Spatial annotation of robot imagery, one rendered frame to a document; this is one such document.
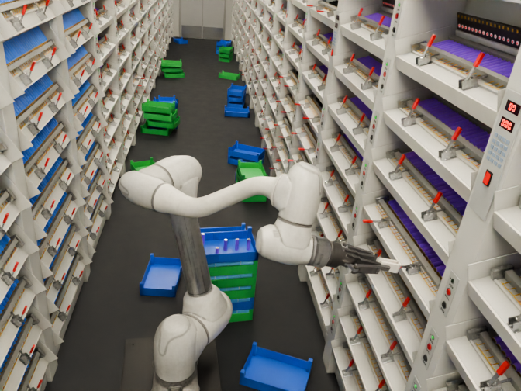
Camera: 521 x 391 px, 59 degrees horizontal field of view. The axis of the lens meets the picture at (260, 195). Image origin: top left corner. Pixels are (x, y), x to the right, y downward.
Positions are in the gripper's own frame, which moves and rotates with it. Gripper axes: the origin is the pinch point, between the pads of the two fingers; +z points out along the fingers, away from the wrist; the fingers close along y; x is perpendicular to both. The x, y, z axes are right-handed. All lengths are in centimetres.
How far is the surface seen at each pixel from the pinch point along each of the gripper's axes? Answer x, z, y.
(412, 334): -18.5, 14.3, 7.8
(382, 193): 5.2, 12.3, -42.3
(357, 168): 3, 11, -70
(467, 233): 26.1, 0.9, 21.6
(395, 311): -19.1, 13.2, -3.2
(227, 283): -77, -26, -78
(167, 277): -109, -53, -116
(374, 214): -0.7, 8.8, -34.8
